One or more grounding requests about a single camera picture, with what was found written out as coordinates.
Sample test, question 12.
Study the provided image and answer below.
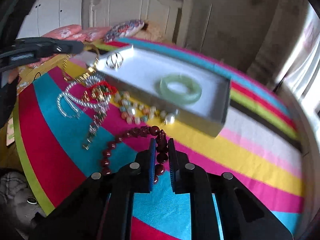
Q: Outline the white pearl necklace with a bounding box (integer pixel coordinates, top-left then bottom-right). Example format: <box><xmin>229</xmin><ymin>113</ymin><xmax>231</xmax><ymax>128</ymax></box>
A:
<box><xmin>56</xmin><ymin>73</ymin><xmax>112</xmax><ymax>119</ymax></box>

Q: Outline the red cord charm bracelet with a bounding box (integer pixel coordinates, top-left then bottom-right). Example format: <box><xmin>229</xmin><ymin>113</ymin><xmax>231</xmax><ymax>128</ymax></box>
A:
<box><xmin>83</xmin><ymin>80</ymin><xmax>118</xmax><ymax>103</ymax></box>

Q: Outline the dark red bead bracelet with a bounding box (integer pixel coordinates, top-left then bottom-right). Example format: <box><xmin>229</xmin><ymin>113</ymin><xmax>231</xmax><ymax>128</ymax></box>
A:
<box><xmin>100</xmin><ymin>125</ymin><xmax>169</xmax><ymax>184</ymax></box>

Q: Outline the rose gold crossover ring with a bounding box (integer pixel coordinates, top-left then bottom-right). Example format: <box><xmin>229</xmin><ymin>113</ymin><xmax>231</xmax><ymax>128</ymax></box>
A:
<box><xmin>105</xmin><ymin>51</ymin><xmax>125</xmax><ymax>70</ymax></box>

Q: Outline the pastel stone bead bracelet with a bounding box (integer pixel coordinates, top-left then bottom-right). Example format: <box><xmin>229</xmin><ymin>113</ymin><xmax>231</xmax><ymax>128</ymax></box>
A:
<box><xmin>113</xmin><ymin>90</ymin><xmax>180</xmax><ymax>126</ymax></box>

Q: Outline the green jade bangle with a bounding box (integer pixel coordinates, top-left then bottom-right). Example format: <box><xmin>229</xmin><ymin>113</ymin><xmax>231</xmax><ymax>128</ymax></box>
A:
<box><xmin>158</xmin><ymin>74</ymin><xmax>202</xmax><ymax>105</ymax></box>

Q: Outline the grey shallow jewelry tray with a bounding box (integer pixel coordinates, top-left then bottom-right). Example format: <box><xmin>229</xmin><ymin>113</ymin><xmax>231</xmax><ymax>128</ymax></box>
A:
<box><xmin>97</xmin><ymin>45</ymin><xmax>231</xmax><ymax>137</ymax></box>

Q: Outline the person's hand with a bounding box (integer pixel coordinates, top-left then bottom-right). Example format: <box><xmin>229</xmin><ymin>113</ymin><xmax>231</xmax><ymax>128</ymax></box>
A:
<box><xmin>0</xmin><ymin>68</ymin><xmax>19</xmax><ymax>128</ymax></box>

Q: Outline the yellow daisy bedsheet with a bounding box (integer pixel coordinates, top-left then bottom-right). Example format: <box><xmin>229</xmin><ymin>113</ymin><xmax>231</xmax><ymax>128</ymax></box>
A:
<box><xmin>17</xmin><ymin>54</ymin><xmax>87</xmax><ymax>95</ymax></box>

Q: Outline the white wardrobe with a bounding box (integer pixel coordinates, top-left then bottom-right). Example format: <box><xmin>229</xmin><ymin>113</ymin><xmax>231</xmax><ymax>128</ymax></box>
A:
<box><xmin>17</xmin><ymin>0</ymin><xmax>82</xmax><ymax>38</ymax></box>

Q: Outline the pink folded quilt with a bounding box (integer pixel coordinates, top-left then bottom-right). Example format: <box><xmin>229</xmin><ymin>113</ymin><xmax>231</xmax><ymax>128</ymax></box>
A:
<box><xmin>26</xmin><ymin>24</ymin><xmax>112</xmax><ymax>69</ymax></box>

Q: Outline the striped colourful blanket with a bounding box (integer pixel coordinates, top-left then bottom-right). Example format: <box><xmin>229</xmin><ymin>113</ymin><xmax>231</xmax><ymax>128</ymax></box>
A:
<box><xmin>13</xmin><ymin>38</ymin><xmax>304</xmax><ymax>234</ymax></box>

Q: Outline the round patterned cushion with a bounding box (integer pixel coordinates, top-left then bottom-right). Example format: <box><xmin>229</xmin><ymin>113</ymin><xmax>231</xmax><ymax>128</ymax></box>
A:
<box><xmin>103</xmin><ymin>20</ymin><xmax>145</xmax><ymax>43</ymax></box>

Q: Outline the white wooden headboard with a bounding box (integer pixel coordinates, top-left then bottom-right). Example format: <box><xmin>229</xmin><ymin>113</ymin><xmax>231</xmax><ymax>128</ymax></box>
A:
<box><xmin>88</xmin><ymin>0</ymin><xmax>193</xmax><ymax>47</ymax></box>

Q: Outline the beige fuzzy pillow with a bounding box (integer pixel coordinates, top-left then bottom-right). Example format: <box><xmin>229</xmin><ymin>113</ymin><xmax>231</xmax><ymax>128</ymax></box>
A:
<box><xmin>133</xmin><ymin>21</ymin><xmax>168</xmax><ymax>43</ymax></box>

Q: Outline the striped beige curtain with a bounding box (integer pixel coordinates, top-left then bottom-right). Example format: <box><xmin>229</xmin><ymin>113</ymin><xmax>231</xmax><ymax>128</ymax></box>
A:
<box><xmin>246</xmin><ymin>0</ymin><xmax>320</xmax><ymax>91</ymax></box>

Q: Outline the white floor lamp pole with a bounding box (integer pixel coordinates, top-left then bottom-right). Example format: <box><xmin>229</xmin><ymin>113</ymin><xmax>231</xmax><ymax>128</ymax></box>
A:
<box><xmin>199</xmin><ymin>3</ymin><xmax>213</xmax><ymax>52</ymax></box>

